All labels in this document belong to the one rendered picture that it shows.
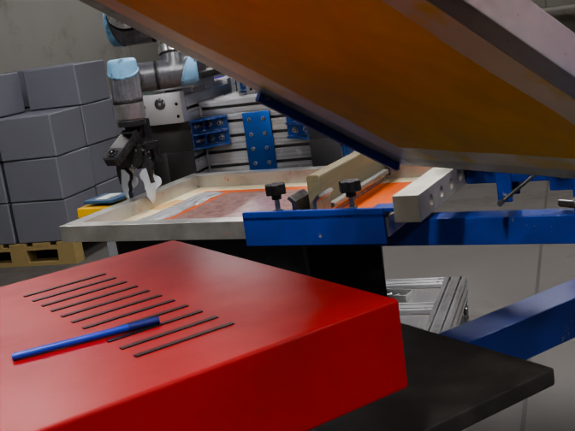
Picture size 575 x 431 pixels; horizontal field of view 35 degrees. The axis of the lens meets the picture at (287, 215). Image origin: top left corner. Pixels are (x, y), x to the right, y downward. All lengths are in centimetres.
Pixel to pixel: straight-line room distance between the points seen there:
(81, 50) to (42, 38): 65
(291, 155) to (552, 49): 188
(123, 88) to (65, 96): 418
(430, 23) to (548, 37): 11
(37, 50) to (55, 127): 215
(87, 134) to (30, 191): 58
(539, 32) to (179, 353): 43
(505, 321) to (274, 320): 52
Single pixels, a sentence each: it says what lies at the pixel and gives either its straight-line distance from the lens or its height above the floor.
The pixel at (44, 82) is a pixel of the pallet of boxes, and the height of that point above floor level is 119.
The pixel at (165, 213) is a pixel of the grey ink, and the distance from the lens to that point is 218.
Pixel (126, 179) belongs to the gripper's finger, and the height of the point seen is 104.
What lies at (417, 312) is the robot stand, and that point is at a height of 22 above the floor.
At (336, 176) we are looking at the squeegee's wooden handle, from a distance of 191.
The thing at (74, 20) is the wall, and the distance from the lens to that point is 876.
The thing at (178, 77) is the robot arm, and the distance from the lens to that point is 236.
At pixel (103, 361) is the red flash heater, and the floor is 111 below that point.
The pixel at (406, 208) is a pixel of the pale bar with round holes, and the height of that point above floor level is 102.
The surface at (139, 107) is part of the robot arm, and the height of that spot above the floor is 121.
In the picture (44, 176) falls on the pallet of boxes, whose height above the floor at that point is 60.
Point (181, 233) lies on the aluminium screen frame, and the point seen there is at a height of 97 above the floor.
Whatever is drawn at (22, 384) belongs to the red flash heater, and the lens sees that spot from 80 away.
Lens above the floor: 137
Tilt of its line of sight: 12 degrees down
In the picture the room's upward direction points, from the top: 8 degrees counter-clockwise
